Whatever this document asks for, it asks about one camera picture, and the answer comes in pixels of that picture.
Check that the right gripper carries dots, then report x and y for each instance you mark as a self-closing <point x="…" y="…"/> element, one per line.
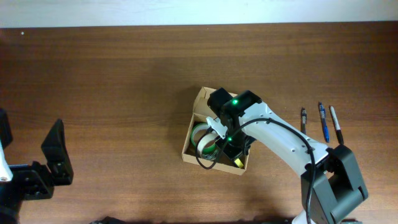
<point x="230" y="149"/>

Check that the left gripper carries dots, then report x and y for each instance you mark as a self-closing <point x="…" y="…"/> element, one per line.
<point x="34" y="178"/>

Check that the yellow highlighter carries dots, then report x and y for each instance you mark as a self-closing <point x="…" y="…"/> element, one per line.
<point x="238" y="163"/>

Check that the white tape roll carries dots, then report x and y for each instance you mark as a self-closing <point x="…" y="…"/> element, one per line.
<point x="207" y="148"/>

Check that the green tape roll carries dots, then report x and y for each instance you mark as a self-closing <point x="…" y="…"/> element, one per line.
<point x="198" y="133"/>

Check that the black pen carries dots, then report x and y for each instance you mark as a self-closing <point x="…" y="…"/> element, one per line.
<point x="303" y="120"/>

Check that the blue pen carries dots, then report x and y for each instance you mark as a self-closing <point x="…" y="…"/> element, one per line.
<point x="322" y="113"/>

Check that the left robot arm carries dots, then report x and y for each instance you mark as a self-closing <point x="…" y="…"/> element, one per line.
<point x="11" y="196"/>

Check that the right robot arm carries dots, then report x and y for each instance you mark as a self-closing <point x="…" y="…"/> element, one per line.
<point x="332" y="185"/>

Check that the open cardboard box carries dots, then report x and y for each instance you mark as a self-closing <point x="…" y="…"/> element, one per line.
<point x="189" y="152"/>

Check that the black and white marker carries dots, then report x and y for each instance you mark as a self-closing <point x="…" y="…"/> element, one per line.
<point x="336" y="125"/>

